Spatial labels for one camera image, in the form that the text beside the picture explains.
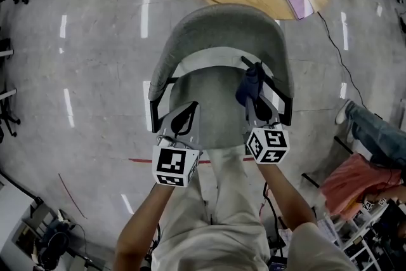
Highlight person's light beige trousers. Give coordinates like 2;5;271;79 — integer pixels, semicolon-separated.
151;147;273;271

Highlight white gridded sheet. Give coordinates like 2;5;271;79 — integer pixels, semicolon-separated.
317;215;342;247

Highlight curved red floor tape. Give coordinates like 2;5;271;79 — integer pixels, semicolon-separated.
58;173;88;220

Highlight person's left forearm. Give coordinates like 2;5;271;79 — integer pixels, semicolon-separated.
113;183;174;271

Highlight dark blue cloth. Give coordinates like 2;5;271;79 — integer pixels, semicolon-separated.
235;62;264;107

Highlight grey armchair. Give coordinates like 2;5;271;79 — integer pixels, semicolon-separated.
148;3;295;150

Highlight pink padded jacket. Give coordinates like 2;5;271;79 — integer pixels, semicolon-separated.
320;154;403;221

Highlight person's right forearm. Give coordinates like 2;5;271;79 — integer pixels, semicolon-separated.
256;162;318;232

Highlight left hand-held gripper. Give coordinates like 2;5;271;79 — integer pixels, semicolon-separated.
152;101;204;188

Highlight person's light beige shirt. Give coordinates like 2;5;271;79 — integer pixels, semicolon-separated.
287;221;359;271

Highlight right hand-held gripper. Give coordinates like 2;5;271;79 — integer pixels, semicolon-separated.
243;94;291;165

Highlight white desk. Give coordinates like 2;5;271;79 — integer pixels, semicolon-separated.
0;48;18;100

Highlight black metal frame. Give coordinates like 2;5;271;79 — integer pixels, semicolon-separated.
301;135;353;188

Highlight black floor cable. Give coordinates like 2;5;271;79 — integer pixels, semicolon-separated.
317;11;383;120

